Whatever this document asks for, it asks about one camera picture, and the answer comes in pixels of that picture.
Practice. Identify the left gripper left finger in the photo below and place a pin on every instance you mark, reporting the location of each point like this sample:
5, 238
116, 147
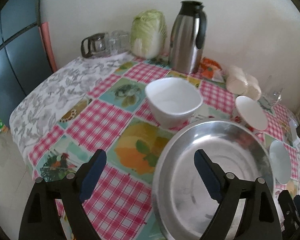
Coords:
40, 219

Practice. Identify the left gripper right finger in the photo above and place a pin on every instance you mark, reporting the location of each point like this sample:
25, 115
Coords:
259, 218

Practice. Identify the pale blue round bowl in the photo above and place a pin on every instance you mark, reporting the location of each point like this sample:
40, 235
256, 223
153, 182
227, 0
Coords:
280, 162

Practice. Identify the small white bowl red rim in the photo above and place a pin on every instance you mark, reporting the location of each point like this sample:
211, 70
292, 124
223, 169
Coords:
250, 114

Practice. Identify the large white square bowl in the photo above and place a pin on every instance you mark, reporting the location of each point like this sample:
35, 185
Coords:
172, 101

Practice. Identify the white power strip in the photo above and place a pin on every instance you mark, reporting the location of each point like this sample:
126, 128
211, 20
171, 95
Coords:
293, 126

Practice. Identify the clear glass pitcher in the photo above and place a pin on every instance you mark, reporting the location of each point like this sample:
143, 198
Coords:
271, 94

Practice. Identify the checkered patchwork tablecloth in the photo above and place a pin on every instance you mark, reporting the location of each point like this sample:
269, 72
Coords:
150, 187

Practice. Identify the dark blue cabinet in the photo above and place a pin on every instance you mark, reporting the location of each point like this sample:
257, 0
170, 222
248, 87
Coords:
23, 61

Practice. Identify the orange snack packet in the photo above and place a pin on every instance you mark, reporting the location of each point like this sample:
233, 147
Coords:
211, 70

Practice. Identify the pink foam tube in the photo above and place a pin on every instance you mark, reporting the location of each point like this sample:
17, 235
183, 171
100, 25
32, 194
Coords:
46, 40

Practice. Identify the clear drinking glass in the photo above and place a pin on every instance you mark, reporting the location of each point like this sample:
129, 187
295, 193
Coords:
119, 42

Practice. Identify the steel thermos jug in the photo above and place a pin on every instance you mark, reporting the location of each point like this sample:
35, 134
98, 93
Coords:
188, 38

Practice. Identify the napa cabbage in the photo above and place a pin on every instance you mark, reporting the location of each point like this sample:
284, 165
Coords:
148, 34

